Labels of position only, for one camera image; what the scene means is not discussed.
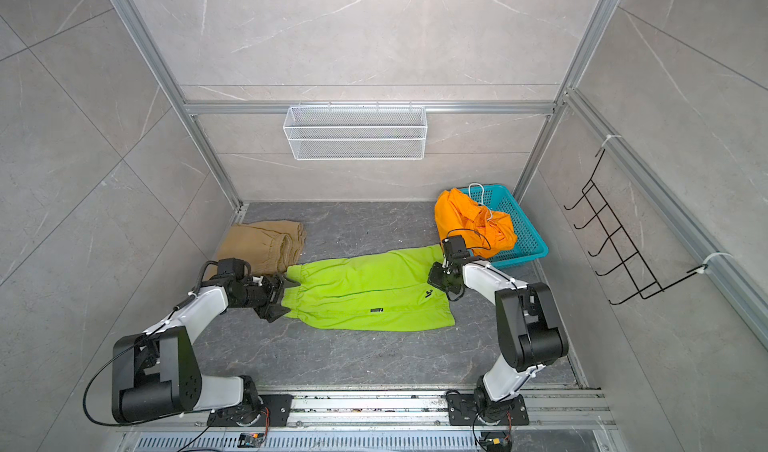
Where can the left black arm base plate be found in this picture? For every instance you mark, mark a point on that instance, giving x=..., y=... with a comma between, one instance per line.
x=270, y=409

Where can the orange shorts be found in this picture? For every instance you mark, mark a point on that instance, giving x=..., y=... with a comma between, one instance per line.
x=487, y=233

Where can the lime green shorts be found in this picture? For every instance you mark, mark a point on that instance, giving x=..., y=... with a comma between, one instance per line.
x=386, y=292

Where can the yellow black connector right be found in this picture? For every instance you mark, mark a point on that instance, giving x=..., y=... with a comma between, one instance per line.
x=495, y=442

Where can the khaki tan shorts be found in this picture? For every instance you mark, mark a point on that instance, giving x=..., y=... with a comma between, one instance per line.
x=269, y=247

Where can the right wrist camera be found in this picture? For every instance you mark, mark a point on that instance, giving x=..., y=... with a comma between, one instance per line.
x=455, y=250

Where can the teal plastic basket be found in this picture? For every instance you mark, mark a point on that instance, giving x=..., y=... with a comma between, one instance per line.
x=529, y=246

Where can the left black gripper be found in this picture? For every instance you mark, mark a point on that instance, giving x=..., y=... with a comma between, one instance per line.
x=274, y=292

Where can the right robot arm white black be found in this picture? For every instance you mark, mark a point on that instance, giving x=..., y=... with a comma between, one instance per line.
x=530, y=333

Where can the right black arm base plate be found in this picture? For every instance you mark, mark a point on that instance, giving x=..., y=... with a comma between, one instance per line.
x=467, y=409

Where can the aluminium frame rail front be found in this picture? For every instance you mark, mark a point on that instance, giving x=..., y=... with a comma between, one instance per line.
x=548, y=408

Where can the small green circuit board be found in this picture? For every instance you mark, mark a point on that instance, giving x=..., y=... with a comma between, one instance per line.
x=252, y=440

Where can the white wire mesh basket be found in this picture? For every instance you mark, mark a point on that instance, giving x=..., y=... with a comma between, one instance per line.
x=356, y=132

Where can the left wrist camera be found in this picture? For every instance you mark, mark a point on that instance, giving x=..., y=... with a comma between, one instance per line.
x=233, y=268

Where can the black wire hook rack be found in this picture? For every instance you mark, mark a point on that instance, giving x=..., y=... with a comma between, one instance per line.
x=630, y=260

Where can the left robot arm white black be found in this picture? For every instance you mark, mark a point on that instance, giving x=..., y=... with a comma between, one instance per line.
x=155, y=374

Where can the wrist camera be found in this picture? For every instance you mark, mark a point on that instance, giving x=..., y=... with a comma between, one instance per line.
x=233, y=268
x=455, y=250

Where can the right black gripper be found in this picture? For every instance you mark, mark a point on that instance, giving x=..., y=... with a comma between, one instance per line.
x=435, y=280

